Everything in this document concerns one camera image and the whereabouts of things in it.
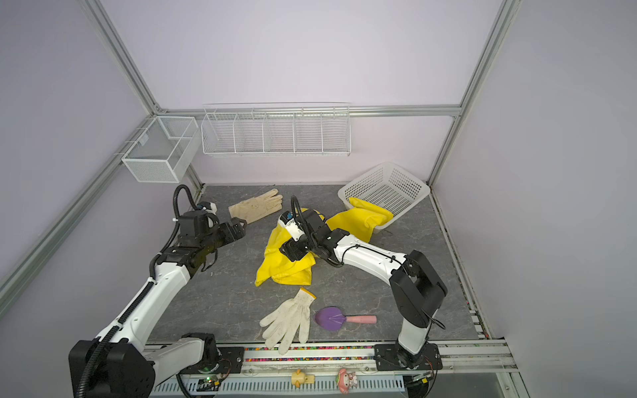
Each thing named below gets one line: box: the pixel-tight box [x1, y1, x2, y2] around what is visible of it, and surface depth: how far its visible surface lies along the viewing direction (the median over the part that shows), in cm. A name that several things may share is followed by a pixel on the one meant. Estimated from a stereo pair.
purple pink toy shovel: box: [315, 306, 378, 332], surface depth 82 cm
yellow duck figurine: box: [291, 368, 316, 389], surface depth 69 cm
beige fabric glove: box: [228, 189, 283, 224], surface depth 114 cm
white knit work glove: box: [259, 286, 317, 356], surface depth 82 cm
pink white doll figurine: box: [335, 368, 359, 395], surface depth 69 cm
